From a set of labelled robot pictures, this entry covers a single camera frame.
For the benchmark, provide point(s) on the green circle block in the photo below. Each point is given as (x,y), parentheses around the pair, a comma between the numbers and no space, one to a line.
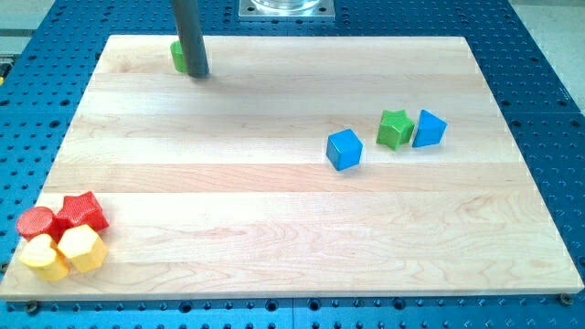
(178,57)

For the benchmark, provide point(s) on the wooden board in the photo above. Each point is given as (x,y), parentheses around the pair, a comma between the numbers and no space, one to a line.
(221,188)

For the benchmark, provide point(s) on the red circle block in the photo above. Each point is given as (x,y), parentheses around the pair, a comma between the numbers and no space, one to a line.
(36,221)

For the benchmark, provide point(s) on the blue cube block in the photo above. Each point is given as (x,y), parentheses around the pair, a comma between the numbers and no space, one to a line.
(344,149)

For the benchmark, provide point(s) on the green star block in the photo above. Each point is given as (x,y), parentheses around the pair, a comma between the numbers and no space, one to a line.
(395,128)

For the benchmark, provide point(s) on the blue triangle block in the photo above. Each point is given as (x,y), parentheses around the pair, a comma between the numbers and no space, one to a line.
(430,130)

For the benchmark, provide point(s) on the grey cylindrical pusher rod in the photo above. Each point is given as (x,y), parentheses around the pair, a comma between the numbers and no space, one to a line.
(189,31)

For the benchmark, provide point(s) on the red star block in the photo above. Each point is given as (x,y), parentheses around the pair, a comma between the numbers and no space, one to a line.
(83,209)

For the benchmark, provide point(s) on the yellow hexagon block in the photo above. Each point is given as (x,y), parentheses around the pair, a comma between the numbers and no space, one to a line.
(83,247)

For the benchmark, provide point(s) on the yellow heart block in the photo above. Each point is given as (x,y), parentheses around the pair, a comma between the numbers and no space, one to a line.
(42,257)

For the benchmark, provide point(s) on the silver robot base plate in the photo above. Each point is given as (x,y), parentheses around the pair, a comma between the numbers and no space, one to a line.
(286,10)

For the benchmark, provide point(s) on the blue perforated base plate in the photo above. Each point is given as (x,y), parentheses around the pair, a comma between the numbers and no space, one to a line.
(544,113)

